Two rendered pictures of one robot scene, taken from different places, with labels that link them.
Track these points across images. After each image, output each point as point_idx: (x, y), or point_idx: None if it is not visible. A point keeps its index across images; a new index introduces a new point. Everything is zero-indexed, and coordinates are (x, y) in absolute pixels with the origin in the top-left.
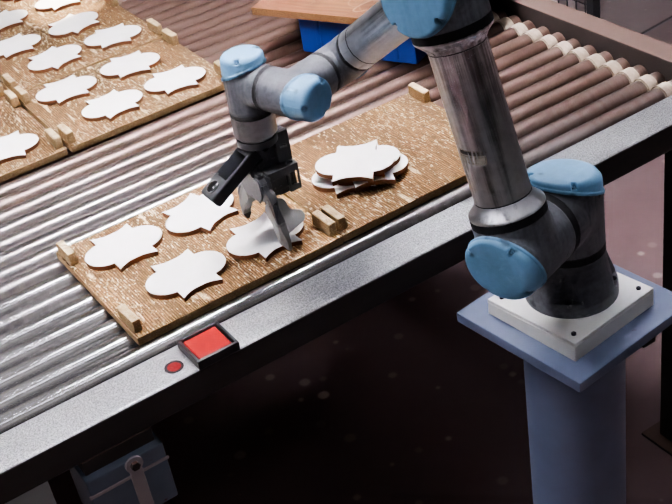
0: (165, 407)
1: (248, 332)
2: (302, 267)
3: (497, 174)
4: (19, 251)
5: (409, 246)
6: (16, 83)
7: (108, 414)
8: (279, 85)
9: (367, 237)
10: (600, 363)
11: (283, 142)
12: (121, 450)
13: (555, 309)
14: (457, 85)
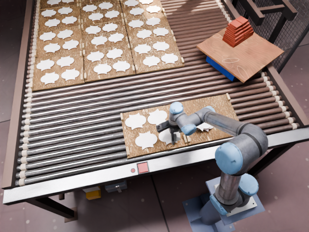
0: (128, 178)
1: (153, 167)
2: (174, 150)
3: (227, 194)
4: (112, 106)
5: (203, 155)
6: (131, 41)
7: (113, 179)
8: (182, 124)
9: (194, 147)
10: (232, 221)
11: None
12: (115, 183)
13: None
14: (226, 178)
